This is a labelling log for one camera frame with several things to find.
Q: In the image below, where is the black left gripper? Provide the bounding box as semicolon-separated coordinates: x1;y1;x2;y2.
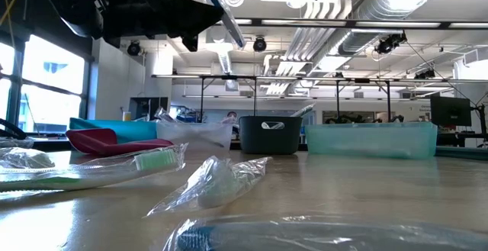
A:
102;0;226;53

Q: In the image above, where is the magenta plastic bin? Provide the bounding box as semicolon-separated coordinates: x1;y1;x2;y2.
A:
65;127;175;156

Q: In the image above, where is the black computer monitor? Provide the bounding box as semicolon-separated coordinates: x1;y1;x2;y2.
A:
430;95;473;127
128;96;169;123

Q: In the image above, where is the clear white plastic bin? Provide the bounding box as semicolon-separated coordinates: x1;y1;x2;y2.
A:
156;122;234;153

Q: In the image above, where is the bright blue plastic bin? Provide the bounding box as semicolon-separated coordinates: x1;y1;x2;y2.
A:
69;117;159;142

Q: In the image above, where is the dark grey plastic bin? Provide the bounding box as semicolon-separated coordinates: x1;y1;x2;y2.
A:
238;115;303;156

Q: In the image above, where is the teal translucent plastic bin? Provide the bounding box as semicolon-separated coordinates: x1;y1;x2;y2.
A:
303;121;438;159

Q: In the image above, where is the black monitor stand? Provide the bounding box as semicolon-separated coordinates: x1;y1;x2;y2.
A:
472;104;488;149

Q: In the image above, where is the black round camera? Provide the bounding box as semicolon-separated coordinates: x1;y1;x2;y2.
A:
252;36;268;53

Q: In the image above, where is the black gantry frame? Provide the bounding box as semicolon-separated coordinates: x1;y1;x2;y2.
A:
151;74;401;124

